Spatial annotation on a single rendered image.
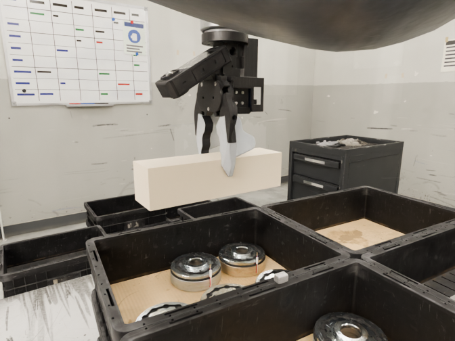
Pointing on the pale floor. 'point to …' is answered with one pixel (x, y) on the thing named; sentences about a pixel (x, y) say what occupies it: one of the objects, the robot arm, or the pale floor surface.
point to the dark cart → (342, 166)
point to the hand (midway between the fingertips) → (213, 166)
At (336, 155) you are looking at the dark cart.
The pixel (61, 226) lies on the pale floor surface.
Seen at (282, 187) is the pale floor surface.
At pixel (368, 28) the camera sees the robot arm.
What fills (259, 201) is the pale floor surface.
